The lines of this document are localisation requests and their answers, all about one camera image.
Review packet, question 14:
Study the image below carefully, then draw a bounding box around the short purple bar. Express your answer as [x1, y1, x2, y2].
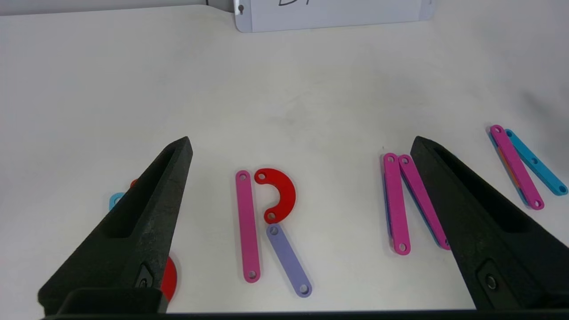
[266, 223, 313, 298]

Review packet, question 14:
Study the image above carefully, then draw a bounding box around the small red arc piece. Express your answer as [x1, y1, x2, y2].
[254, 168, 297, 224]

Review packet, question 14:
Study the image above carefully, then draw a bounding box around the white BRAIN sign card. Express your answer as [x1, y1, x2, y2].
[234, 0, 436, 34]

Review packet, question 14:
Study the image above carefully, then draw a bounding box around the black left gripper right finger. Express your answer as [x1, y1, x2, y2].
[410, 136, 569, 310]

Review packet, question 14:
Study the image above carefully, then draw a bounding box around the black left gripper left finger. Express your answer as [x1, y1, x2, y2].
[37, 136, 193, 315]

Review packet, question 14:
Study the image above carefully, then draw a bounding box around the short blue bar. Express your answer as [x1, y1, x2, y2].
[505, 128, 569, 197]

